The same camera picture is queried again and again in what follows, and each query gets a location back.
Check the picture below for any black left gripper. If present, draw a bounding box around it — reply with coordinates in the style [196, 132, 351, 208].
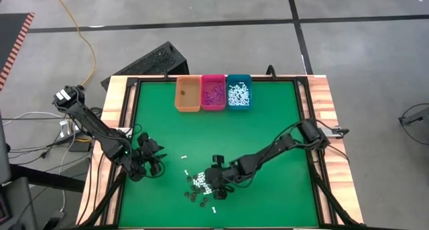
[135, 132, 168, 177]

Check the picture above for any wooden table border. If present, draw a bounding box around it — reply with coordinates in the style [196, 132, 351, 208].
[76, 74, 365, 229]

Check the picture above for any black mesh computer case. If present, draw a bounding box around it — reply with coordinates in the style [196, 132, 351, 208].
[100, 41, 190, 90]

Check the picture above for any yellow extension cable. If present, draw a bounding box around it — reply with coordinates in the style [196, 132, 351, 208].
[49, 0, 97, 87]

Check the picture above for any pink plastic bin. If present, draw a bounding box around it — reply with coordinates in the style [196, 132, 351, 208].
[200, 74, 227, 111]

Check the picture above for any grey equipment cabinet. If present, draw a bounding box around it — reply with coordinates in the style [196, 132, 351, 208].
[0, 112, 40, 230]

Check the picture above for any blue plastic bin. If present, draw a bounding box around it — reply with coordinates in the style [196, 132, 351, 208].
[226, 74, 253, 111]

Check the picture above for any orange plastic bin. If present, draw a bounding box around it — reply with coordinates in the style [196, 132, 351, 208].
[174, 76, 202, 113]

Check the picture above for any white cable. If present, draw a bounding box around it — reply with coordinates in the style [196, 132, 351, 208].
[58, 122, 76, 213]

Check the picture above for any black mat orange striped edge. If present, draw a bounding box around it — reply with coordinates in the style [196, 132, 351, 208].
[0, 12, 36, 90]

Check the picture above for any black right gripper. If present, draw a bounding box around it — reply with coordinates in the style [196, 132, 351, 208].
[202, 155, 235, 200]

